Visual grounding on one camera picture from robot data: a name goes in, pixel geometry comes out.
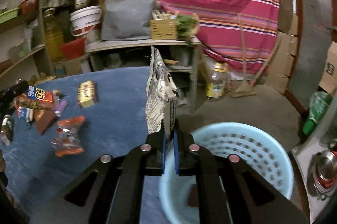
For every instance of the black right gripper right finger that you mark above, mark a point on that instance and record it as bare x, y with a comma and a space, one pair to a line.
229, 190

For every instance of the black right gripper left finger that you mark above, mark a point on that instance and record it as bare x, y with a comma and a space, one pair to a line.
109, 190

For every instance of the orange clear snack wrapper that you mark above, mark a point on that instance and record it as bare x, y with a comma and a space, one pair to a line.
66, 140

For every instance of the silver black snack bag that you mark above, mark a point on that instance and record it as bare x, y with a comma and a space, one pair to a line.
162, 96

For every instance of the red blue snack bag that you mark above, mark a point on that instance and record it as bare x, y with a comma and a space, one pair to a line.
35, 98

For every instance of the green white can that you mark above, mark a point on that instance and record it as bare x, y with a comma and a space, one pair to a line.
7, 130

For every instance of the purple plastic package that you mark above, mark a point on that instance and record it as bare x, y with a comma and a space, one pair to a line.
60, 107

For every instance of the large yellow oil jug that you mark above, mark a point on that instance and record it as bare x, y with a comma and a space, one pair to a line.
53, 36

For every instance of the yellow red spice box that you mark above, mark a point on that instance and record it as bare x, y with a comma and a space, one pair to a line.
86, 94

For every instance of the blue knitted table cloth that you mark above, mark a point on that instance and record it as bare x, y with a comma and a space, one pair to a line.
114, 125

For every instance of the red plastic basin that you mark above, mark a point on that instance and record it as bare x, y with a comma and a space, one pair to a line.
73, 49

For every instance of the yellow oil bottle floor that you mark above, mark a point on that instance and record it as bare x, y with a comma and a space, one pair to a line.
216, 85

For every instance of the white plastic bucket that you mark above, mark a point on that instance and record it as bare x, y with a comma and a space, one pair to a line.
85, 20

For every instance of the wooden side table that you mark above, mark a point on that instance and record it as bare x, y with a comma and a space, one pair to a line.
181, 59

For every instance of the green vegetable bunch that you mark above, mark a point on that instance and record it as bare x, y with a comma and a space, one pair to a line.
187, 26

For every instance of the yellow chopstick holder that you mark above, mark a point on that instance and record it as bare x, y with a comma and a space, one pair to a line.
163, 25

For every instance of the wooden wall shelf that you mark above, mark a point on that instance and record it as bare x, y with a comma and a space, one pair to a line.
23, 51

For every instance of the broom with wooden handle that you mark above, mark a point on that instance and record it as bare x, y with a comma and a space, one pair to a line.
247, 88

